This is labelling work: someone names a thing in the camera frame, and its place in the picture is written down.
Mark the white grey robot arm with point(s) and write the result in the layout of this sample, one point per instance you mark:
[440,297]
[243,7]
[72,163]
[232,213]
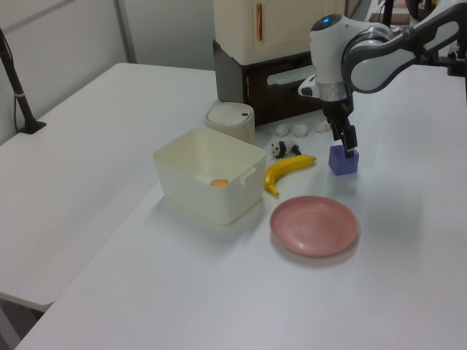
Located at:
[328,54]

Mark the black white panda figurine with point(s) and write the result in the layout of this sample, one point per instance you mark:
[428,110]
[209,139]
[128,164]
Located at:
[286,148]

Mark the purple cube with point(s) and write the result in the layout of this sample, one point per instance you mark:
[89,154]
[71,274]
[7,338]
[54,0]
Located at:
[339,164]

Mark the pink plate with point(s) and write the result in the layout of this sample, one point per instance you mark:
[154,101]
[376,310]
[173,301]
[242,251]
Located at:
[313,226]

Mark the white crumpled dumpling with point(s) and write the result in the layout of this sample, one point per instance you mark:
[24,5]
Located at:
[301,130]
[322,126]
[283,130]

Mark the dark brown drawer box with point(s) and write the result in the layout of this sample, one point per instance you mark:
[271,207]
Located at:
[277,102]

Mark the cream toy fridge cabinet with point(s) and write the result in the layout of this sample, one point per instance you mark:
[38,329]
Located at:
[284,25]

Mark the toasted bread piece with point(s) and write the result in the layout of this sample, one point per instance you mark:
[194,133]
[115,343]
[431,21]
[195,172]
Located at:
[219,182]

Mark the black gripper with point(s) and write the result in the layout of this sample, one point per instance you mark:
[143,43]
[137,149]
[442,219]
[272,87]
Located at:
[337,109]

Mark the black camera stand pole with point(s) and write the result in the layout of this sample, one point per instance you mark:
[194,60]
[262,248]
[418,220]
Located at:
[22,102]

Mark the small cream lidded bin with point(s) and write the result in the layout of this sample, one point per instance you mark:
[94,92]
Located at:
[230,116]

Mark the black background pole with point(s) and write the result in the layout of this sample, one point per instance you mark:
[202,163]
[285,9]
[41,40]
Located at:
[388,11]

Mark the yellow toy banana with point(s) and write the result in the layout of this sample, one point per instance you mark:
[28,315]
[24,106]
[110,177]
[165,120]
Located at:
[288,166]

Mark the black clamp stand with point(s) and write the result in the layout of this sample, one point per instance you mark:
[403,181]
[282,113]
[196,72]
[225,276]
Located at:
[456,67]

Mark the cream plastic storage box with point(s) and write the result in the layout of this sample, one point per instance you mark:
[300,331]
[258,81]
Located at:
[219,204]

